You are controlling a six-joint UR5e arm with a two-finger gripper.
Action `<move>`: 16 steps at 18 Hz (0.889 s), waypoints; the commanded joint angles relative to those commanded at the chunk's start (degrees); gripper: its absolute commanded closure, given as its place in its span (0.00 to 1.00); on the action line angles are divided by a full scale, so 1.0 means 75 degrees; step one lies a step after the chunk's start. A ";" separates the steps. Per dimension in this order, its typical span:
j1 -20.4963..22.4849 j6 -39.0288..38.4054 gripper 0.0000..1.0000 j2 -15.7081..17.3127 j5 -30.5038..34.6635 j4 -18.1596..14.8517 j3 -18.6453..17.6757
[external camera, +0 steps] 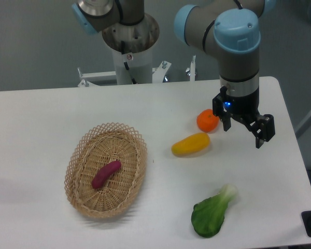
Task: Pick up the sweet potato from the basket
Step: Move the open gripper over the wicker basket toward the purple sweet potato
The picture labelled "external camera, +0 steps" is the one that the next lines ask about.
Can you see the white metal base frame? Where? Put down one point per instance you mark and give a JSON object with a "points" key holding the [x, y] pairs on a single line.
{"points": [[126, 76]]}

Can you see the woven wicker basket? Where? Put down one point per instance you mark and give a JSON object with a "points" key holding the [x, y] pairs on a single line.
{"points": [[101, 145]]}

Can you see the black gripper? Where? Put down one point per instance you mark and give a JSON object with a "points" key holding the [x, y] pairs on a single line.
{"points": [[240, 101]]}

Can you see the yellow mango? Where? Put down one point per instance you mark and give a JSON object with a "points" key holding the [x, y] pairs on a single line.
{"points": [[191, 144]]}

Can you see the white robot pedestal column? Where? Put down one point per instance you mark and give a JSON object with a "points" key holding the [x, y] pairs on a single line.
{"points": [[132, 45]]}

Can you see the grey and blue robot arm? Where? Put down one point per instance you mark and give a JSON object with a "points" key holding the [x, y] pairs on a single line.
{"points": [[225, 30]]}

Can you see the purple sweet potato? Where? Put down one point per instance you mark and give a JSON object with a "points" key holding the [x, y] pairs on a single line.
{"points": [[104, 173]]}

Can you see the orange tangerine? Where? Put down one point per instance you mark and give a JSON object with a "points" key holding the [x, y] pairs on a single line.
{"points": [[207, 121]]}

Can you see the green bok choy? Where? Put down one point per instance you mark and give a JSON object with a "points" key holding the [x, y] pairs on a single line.
{"points": [[208, 215]]}

